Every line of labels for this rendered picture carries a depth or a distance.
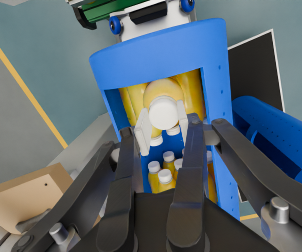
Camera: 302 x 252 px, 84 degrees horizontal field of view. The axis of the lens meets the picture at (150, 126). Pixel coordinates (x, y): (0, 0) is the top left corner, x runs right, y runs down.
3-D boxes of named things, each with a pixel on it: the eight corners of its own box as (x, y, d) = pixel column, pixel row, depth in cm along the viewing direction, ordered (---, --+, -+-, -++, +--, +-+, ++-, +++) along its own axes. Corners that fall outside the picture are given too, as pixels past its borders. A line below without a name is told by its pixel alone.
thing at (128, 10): (135, 28, 50) (127, 20, 39) (133, 18, 49) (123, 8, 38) (169, 17, 48) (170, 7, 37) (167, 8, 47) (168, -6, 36)
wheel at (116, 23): (116, 32, 46) (123, 31, 47) (111, 13, 44) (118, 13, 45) (111, 36, 49) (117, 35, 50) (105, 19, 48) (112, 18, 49)
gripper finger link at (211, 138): (191, 135, 14) (229, 128, 13) (185, 113, 18) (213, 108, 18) (193, 150, 14) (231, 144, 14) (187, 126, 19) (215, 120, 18)
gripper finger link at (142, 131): (148, 155, 17) (141, 156, 17) (152, 127, 23) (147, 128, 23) (140, 128, 16) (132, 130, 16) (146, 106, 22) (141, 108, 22)
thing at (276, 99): (235, 192, 188) (241, 203, 174) (194, 60, 137) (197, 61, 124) (286, 180, 176) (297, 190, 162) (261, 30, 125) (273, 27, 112)
